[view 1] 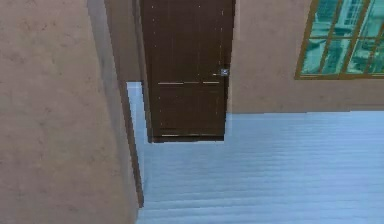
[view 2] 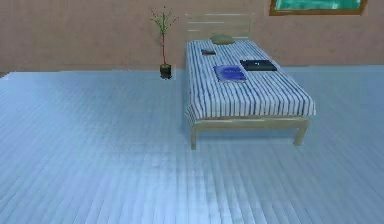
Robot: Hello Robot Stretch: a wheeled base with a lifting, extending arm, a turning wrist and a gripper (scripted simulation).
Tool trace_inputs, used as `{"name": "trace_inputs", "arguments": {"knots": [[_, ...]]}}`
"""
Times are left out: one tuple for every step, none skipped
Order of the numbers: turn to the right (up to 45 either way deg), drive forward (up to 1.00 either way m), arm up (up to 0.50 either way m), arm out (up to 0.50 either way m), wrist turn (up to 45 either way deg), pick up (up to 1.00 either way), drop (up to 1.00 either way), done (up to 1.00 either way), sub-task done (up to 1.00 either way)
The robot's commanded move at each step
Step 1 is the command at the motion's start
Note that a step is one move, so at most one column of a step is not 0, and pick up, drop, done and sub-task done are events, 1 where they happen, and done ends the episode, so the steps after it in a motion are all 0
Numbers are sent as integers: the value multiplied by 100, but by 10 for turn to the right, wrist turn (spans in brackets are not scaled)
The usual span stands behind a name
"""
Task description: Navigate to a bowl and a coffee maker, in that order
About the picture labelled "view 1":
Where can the dark brown room door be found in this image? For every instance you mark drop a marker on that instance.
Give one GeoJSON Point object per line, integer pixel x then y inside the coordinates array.
{"type": "Point", "coordinates": [186, 66]}

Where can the gold framed window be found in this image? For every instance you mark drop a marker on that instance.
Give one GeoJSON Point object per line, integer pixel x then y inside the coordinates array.
{"type": "Point", "coordinates": [343, 40]}

